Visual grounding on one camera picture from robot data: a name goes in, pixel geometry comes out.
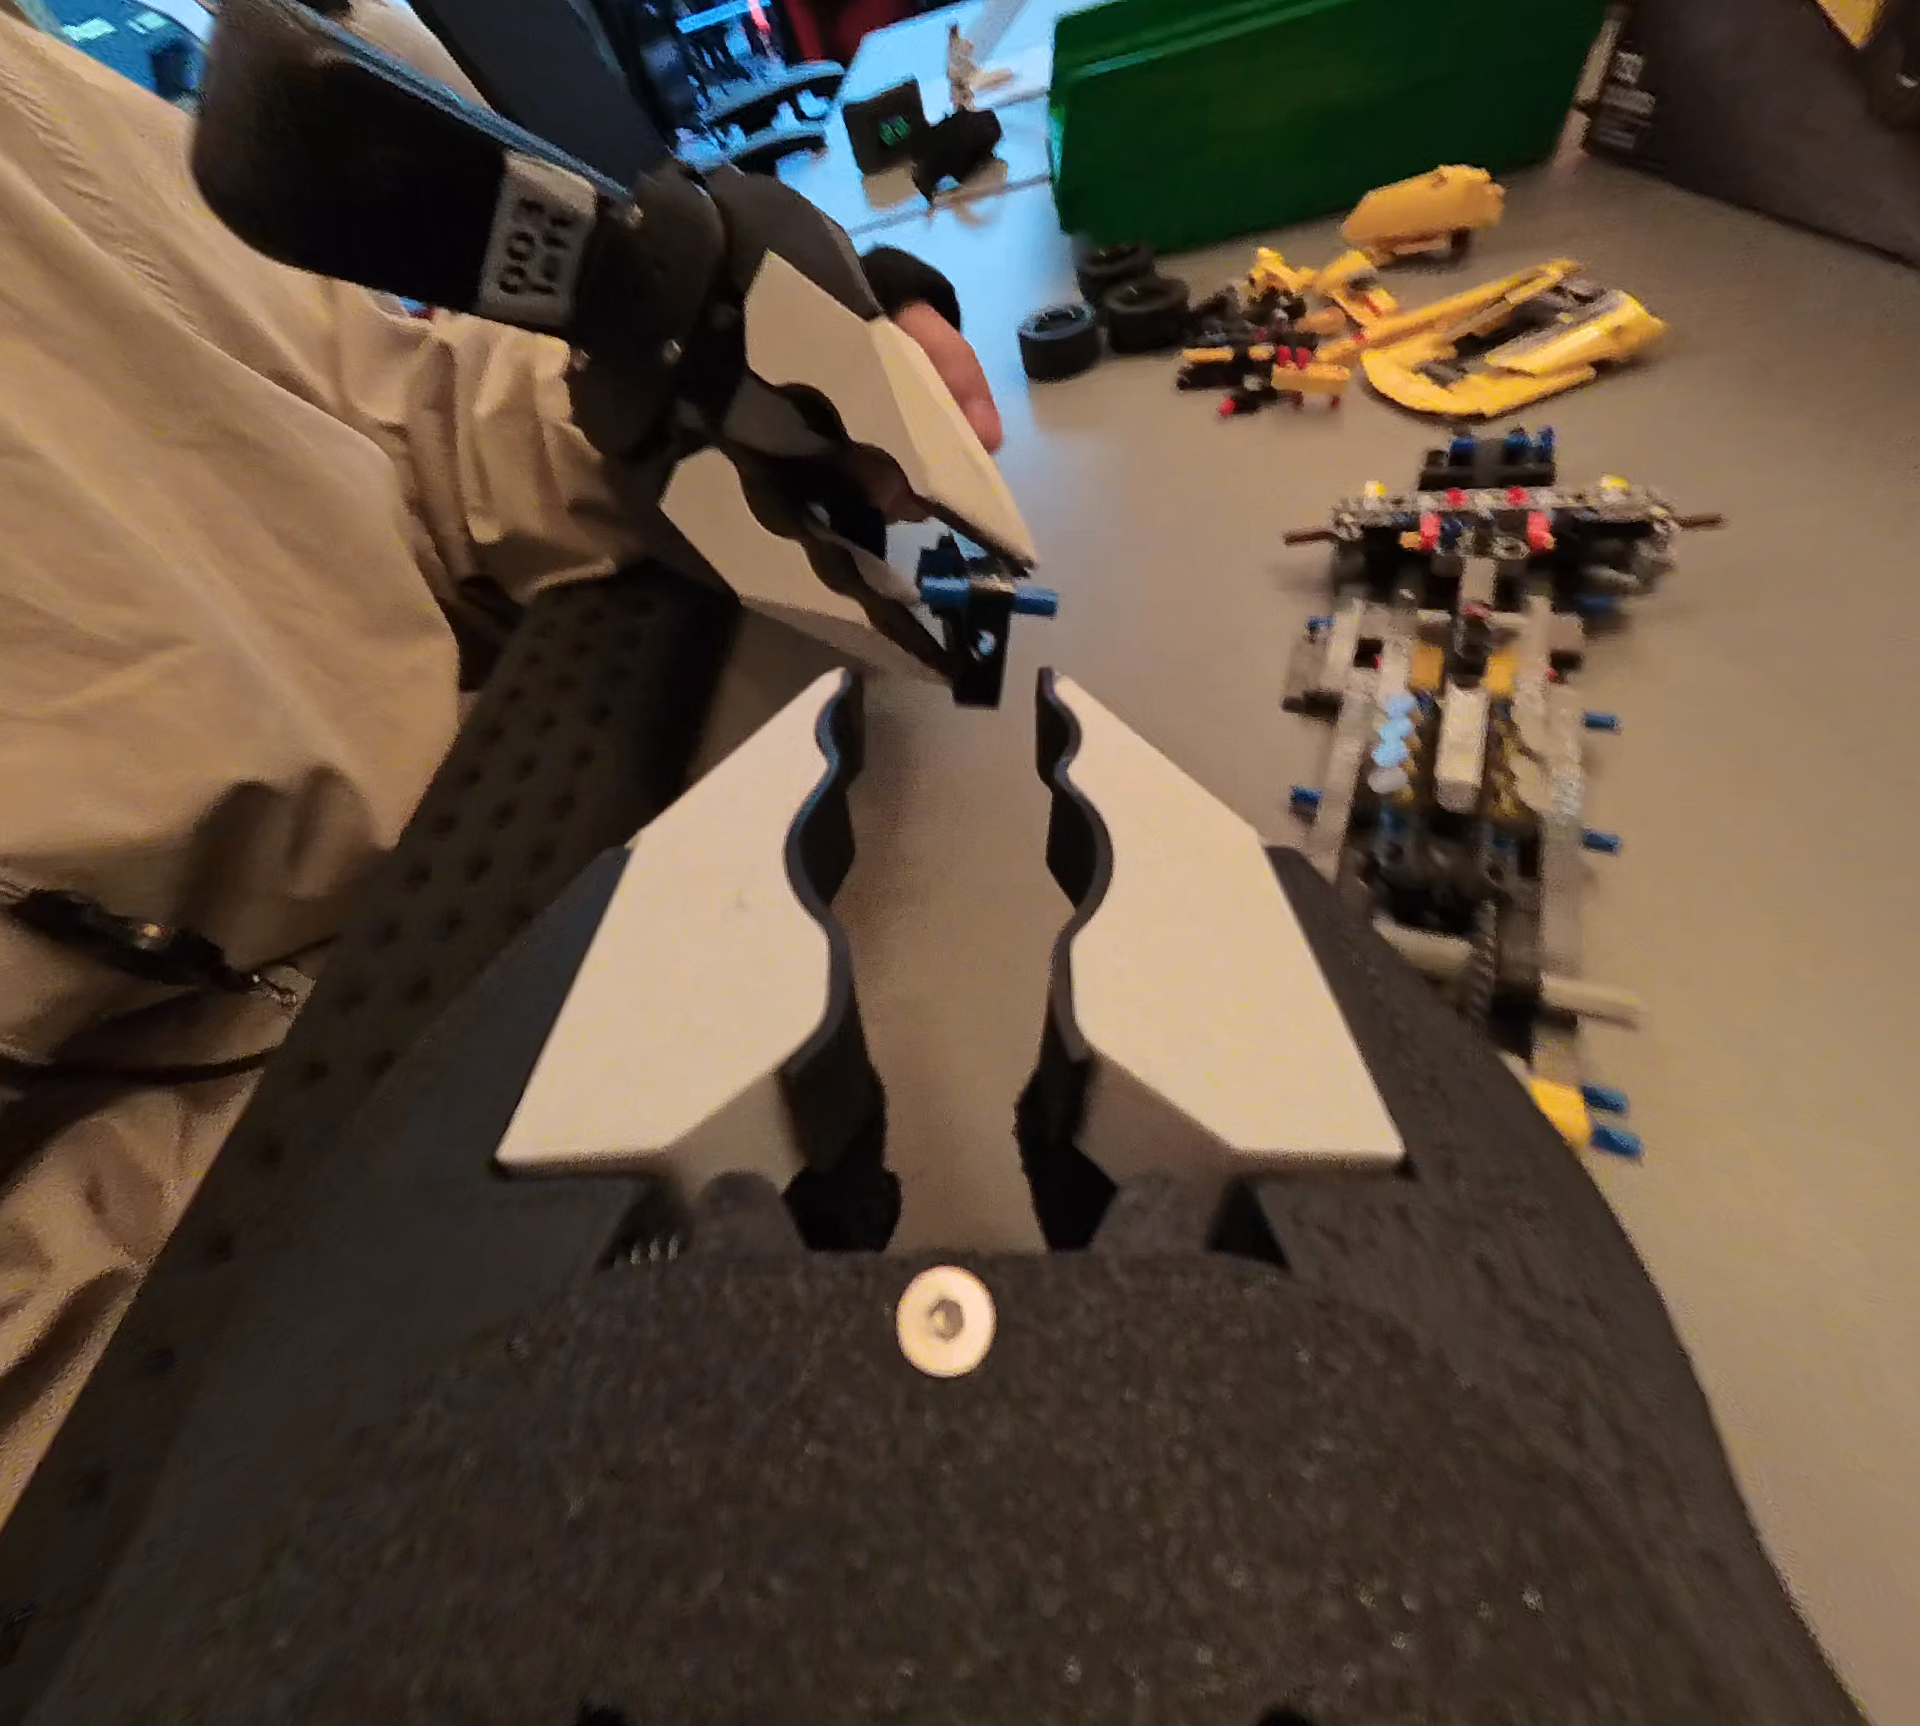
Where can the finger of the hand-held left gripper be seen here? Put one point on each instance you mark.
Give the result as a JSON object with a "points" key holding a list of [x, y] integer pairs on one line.
{"points": [[765, 540], [884, 406]]}

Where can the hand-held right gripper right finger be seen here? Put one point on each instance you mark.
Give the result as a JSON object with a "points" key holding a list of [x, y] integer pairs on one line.
{"points": [[1214, 1007]]}

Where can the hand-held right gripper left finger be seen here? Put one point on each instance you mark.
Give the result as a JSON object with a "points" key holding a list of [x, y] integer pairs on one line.
{"points": [[674, 1007]]}

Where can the black toy brick frame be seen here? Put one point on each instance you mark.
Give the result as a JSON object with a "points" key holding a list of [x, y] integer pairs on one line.
{"points": [[983, 646]]}

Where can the person's left forearm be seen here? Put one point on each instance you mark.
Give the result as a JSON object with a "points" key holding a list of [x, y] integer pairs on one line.
{"points": [[495, 467]]}

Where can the grey desk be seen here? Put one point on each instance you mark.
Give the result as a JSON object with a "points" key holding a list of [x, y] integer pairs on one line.
{"points": [[1170, 526]]}

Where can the person's left hand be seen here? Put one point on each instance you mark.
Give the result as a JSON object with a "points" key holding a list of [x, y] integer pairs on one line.
{"points": [[968, 398]]}

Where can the black toy wheel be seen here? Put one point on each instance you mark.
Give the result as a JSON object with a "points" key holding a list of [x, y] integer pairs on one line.
{"points": [[1059, 342], [1148, 312], [1113, 265]]}

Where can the large black office chair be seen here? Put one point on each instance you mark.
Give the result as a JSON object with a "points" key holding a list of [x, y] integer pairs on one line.
{"points": [[495, 30]]}

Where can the black perforated panel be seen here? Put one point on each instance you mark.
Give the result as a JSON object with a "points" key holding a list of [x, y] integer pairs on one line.
{"points": [[555, 736]]}

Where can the black device with green lights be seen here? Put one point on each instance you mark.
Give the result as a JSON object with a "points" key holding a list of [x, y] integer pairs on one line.
{"points": [[884, 106]]}

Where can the toy car chassis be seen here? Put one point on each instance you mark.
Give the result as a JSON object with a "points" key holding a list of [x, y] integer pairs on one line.
{"points": [[1462, 736]]}

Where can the black yellow red toy subassembly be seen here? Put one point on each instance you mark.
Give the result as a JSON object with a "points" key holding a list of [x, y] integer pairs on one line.
{"points": [[1275, 368]]}

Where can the small yellow toy connector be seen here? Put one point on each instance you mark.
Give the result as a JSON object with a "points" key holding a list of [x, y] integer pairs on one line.
{"points": [[1278, 279]]}

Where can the yellow toy panel piece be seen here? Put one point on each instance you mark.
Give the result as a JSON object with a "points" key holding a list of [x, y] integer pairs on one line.
{"points": [[1359, 294]]}

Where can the yellow toy fender piece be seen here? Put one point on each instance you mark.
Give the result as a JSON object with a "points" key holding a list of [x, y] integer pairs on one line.
{"points": [[1425, 209]]}

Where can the yellow toy car hood assembly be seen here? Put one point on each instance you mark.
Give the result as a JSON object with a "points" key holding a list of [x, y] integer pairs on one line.
{"points": [[1612, 335]]}

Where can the toy car box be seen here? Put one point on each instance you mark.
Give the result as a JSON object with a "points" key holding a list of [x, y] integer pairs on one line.
{"points": [[1771, 77]]}

